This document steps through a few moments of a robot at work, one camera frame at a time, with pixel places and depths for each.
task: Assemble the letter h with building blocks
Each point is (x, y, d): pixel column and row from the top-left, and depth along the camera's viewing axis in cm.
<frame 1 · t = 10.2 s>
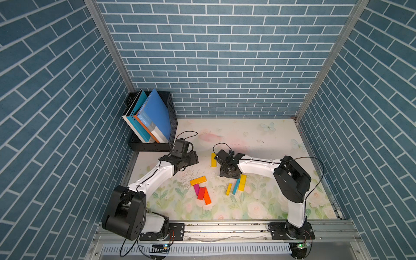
left hand: (197, 158, 89), fingers open
right hand: (225, 174, 93), fingers open
blue book: (155, 114, 101), point 18 cm above the table
teal book: (139, 102, 89), point 31 cm above the table
orange-yellow long block: (197, 180, 92), on the table
small yellow short block: (228, 189, 86), point 2 cm above the table
teal long block: (236, 186, 89), on the table
bright yellow long block: (242, 182, 90), on the table
magenta block: (196, 188, 87), point 2 cm above the table
red block: (201, 193, 86), point 2 cm above the table
orange block: (207, 197, 86), on the table

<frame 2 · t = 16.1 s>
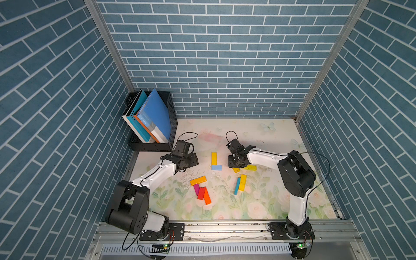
left hand: (198, 160, 90), fingers open
right hand: (232, 164, 97), fingers open
small yellow short block: (236, 169, 96), on the table
light blue short block: (216, 167, 98), on the table
the other named things where they were.

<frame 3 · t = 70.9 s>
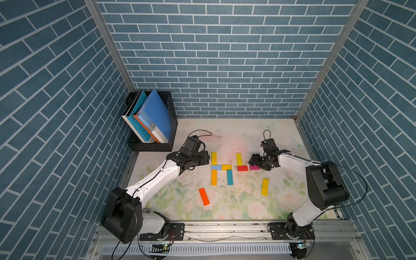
left hand: (210, 158, 84), fingers open
right hand: (254, 163, 95), fingers open
orange-yellow long block: (214, 177, 93), on the table
small yellow short block: (225, 167, 96), point 2 cm above the table
teal long block: (230, 181, 91), on the table
bright yellow long block: (264, 188, 88), on the table
red block: (242, 168, 96), on the table
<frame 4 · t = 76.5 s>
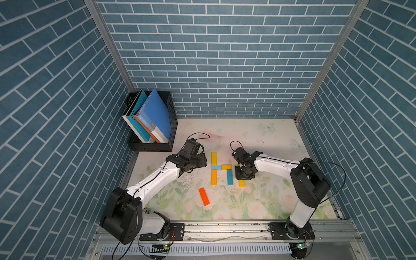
left hand: (206, 160, 85), fingers open
right hand: (239, 177, 91), fingers open
bright yellow long block: (242, 183, 90), on the table
